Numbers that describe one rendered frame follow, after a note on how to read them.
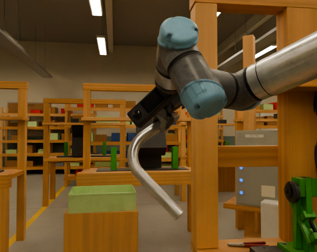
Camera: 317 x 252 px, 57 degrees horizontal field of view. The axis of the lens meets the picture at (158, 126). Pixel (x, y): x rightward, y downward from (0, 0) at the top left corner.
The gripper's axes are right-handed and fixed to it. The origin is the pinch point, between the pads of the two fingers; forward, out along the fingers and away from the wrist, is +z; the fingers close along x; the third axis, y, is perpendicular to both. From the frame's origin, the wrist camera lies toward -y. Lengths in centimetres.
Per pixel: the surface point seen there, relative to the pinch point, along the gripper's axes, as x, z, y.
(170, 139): 194, 620, 255
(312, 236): -53, 25, 26
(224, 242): -38, 53, 10
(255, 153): -20, 39, 42
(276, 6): 16, 3, 76
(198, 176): -13.6, 34.3, 12.8
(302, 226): -50, 28, 28
